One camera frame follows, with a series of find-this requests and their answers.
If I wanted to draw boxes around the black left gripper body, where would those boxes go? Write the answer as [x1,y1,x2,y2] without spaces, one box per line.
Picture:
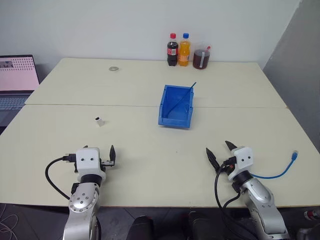
[99,156,116,173]

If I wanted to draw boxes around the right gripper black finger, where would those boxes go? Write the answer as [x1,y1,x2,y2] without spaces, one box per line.
[205,147,221,174]
[224,140,239,153]

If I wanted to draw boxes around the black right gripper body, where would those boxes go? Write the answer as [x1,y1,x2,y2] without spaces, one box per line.
[219,155,238,176]

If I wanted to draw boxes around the small white adapter block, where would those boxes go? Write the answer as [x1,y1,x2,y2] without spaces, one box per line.
[94,115,106,128]

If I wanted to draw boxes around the blue plastic storage bin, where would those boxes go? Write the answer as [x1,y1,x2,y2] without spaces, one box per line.
[157,84,196,130]

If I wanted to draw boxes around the dark rounded shape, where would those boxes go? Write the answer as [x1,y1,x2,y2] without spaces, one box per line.
[127,215,155,240]
[186,210,227,240]

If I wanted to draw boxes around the clear jar of dark liquid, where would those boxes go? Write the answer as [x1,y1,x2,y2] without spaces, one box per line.
[192,42,213,71]

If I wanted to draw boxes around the red and silver object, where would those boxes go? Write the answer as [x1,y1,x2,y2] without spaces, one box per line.
[303,208,320,222]

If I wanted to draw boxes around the open laptop computer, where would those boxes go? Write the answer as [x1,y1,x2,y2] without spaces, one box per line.
[0,54,41,128]

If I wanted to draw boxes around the orange soda bottle, blue cap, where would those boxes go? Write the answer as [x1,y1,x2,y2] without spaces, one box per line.
[178,32,192,68]

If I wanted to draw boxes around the cola bottle with red cap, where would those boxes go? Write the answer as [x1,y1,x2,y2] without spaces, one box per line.
[166,32,180,67]

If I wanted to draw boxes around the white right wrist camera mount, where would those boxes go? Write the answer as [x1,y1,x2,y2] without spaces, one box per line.
[227,146,254,181]

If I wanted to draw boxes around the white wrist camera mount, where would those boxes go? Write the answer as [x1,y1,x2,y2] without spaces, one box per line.
[227,146,254,181]
[74,147,107,183]

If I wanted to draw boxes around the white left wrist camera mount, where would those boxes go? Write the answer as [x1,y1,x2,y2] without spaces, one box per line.
[74,147,107,183]

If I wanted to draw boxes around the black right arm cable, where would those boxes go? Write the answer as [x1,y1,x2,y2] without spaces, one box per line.
[214,159,255,240]

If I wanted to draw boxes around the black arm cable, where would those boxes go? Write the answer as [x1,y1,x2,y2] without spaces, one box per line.
[45,152,76,200]
[214,159,255,240]

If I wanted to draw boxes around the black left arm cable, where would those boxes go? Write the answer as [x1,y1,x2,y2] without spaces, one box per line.
[45,152,76,200]

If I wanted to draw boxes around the thin white floor cable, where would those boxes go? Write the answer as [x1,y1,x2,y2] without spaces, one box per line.
[0,203,20,240]

